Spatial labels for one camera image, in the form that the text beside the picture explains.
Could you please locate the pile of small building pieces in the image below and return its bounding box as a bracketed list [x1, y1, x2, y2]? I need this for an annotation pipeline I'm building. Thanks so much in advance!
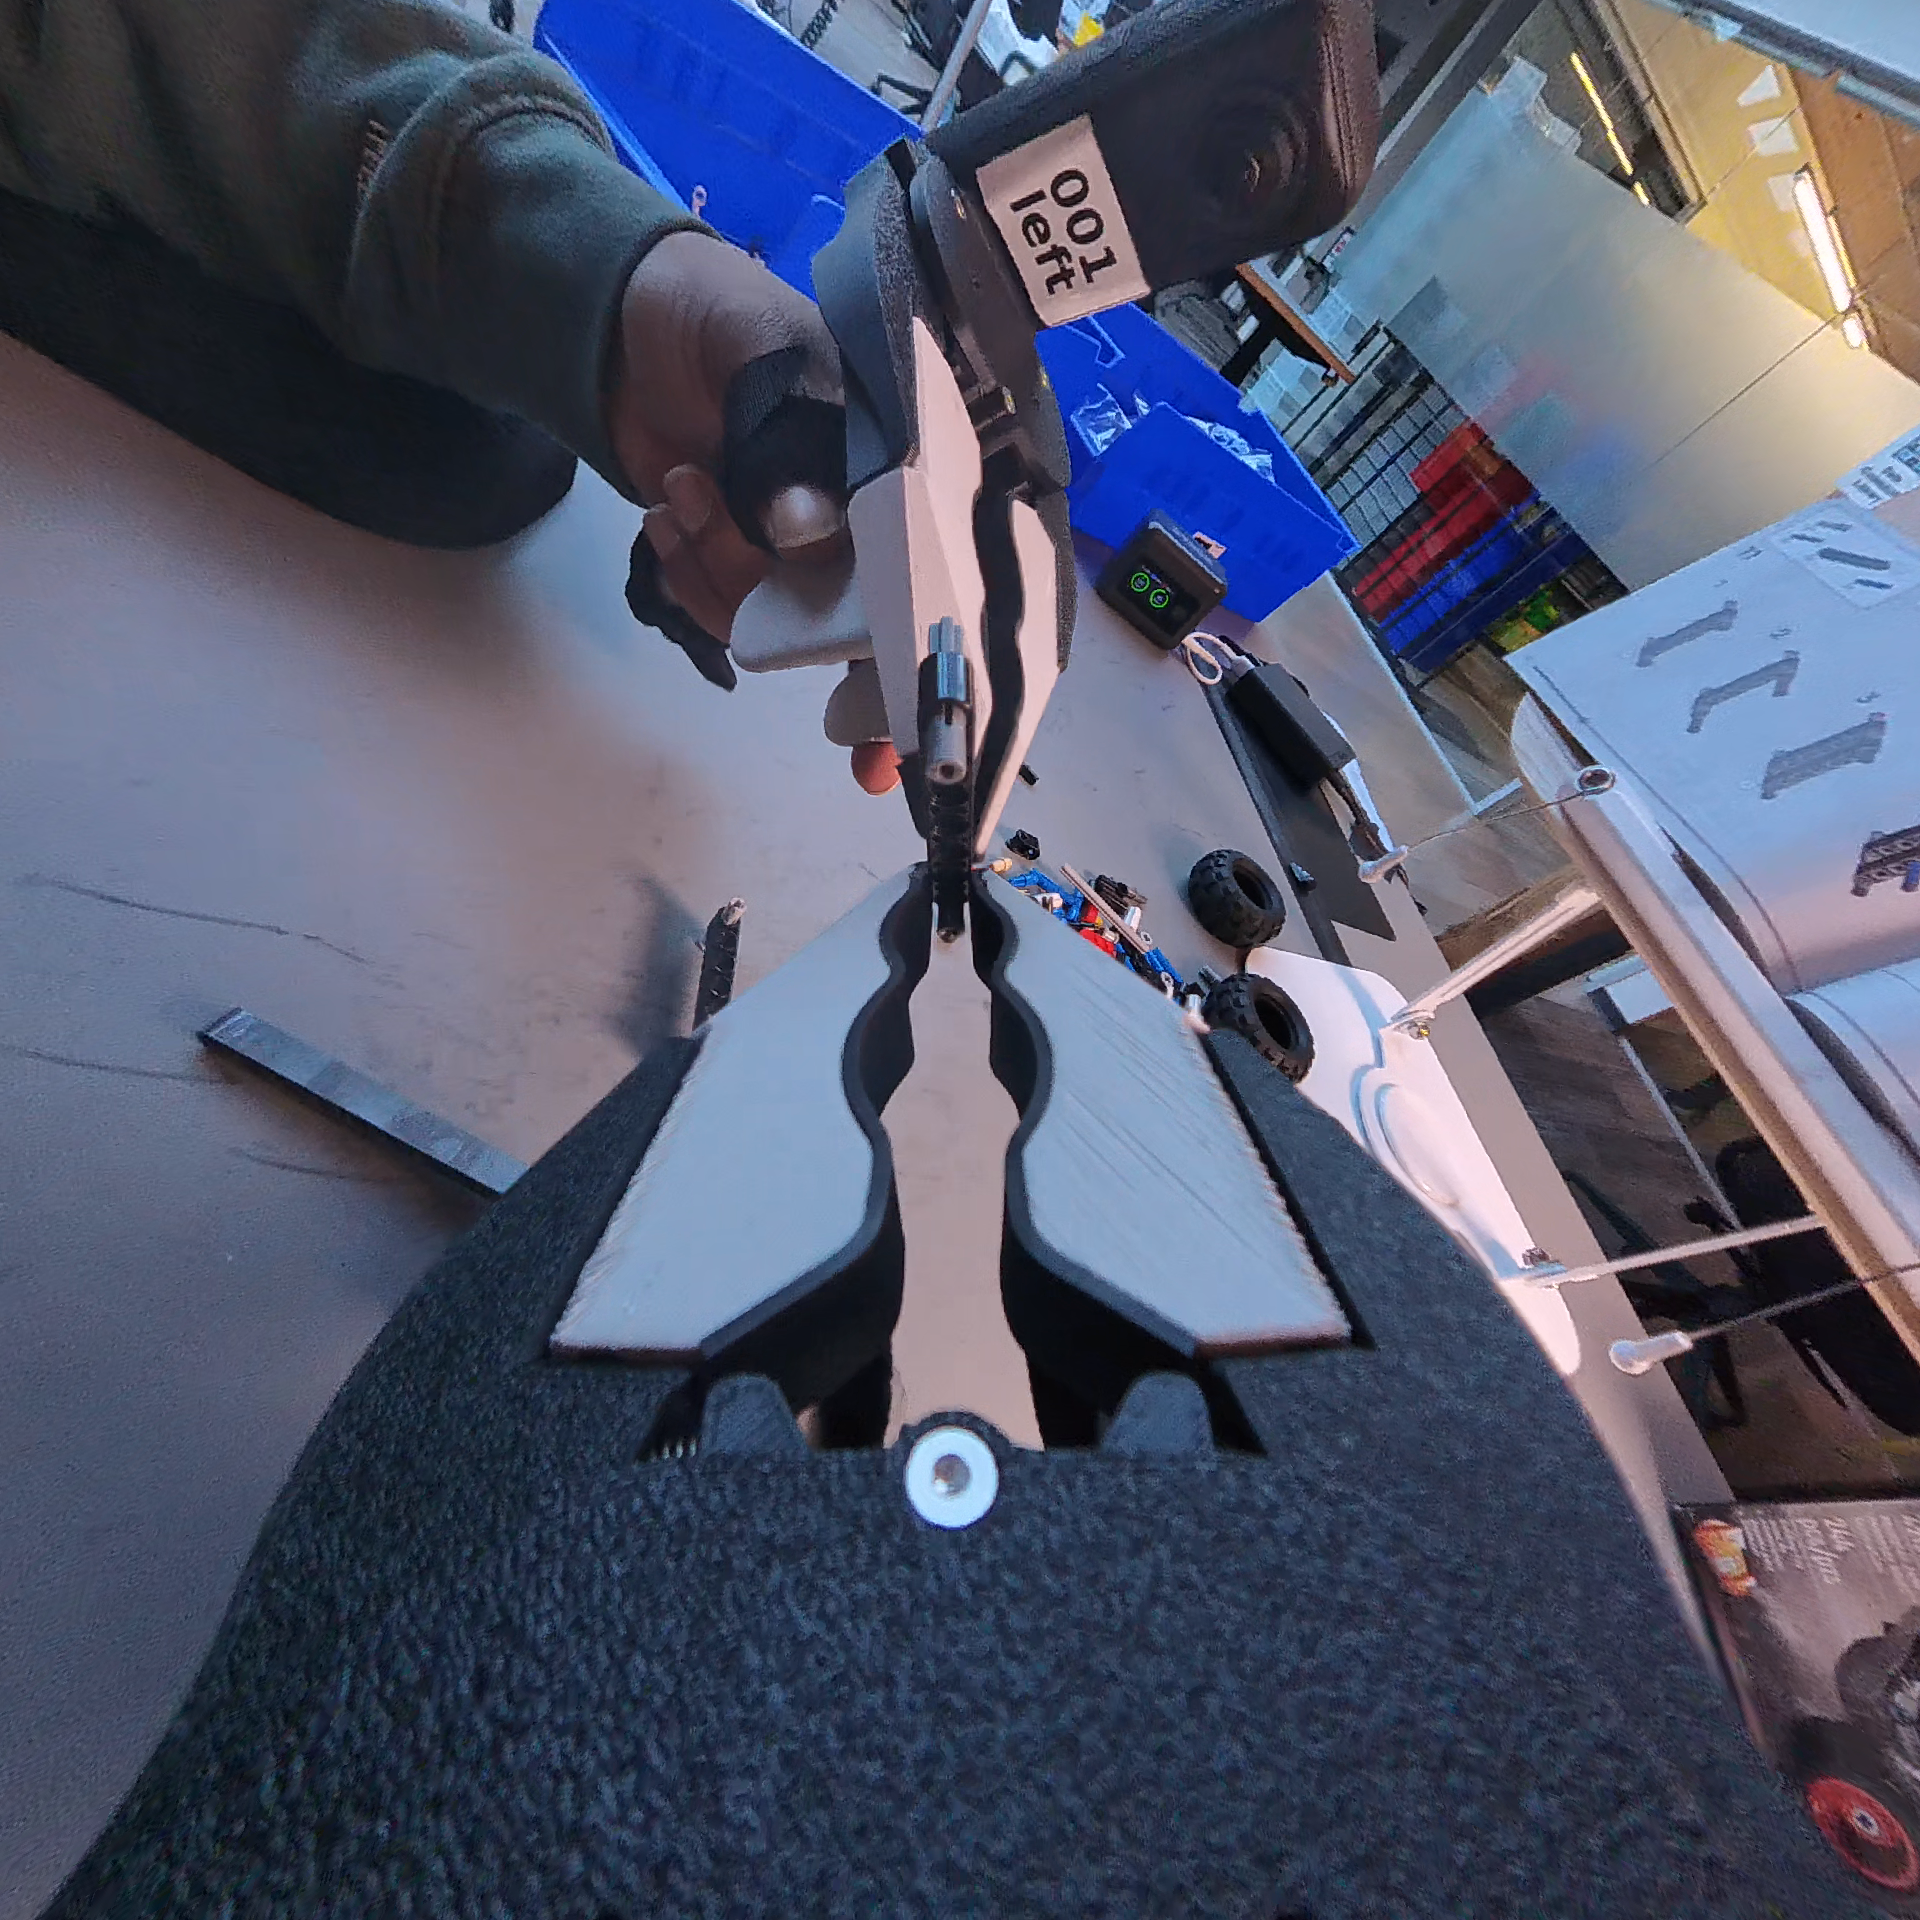
[990, 832, 1202, 993]

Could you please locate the black device green display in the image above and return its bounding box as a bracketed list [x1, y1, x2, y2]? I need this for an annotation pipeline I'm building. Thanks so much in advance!
[1096, 516, 1232, 648]

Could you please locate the stack of coloured crates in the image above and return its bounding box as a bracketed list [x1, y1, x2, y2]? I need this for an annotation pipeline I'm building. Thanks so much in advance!
[1336, 420, 1622, 687]

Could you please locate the grey desk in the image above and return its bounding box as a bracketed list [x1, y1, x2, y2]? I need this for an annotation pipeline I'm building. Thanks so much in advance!
[0, 330, 1728, 1920]

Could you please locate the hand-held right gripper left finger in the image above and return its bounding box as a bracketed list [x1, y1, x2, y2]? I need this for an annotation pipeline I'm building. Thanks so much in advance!
[557, 877, 919, 1412]

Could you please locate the long dark grey holed beam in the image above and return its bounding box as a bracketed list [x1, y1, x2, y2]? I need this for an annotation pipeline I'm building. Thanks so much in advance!
[199, 1008, 534, 1197]

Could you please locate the person's left forearm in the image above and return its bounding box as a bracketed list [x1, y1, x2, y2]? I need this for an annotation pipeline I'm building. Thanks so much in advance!
[0, 0, 708, 499]

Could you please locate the person's left hand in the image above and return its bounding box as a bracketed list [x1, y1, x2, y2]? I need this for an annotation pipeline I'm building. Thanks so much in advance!
[617, 235, 908, 799]

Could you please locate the building instruction booklet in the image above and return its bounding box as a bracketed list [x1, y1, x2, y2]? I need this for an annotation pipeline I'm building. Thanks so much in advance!
[1501, 437, 1920, 1158]

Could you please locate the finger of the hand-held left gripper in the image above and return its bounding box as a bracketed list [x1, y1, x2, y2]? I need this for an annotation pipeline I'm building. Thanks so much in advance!
[967, 480, 1074, 858]
[850, 360, 993, 789]

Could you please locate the white book stand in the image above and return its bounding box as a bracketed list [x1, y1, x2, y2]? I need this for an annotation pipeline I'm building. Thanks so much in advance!
[1247, 707, 1920, 1382]

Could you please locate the black toy tyre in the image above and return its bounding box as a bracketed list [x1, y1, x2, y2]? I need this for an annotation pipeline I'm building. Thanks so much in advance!
[1201, 971, 1316, 1083]
[1187, 847, 1292, 951]

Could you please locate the black connector piece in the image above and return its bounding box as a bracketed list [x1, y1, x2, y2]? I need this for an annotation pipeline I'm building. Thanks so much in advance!
[917, 617, 984, 942]

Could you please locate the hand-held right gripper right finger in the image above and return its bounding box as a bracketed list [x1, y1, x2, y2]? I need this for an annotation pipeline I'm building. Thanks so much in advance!
[984, 880, 1359, 1412]

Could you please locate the black power adapter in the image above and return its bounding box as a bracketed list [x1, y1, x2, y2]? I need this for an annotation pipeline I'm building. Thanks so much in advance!
[1201, 654, 1413, 933]

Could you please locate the toy truck box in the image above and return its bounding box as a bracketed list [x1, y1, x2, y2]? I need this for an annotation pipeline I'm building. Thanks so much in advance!
[1681, 1495, 1920, 1899]

